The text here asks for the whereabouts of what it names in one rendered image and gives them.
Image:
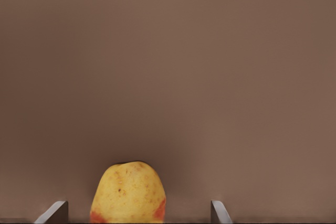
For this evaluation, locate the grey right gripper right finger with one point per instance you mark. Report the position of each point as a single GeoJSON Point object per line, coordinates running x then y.
{"type": "Point", "coordinates": [219, 213]}

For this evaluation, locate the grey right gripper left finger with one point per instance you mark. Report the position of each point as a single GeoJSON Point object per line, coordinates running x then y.
{"type": "Point", "coordinates": [53, 213]}

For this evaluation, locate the yellow potato with red patches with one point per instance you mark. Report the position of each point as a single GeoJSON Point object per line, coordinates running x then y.
{"type": "Point", "coordinates": [128, 195]}

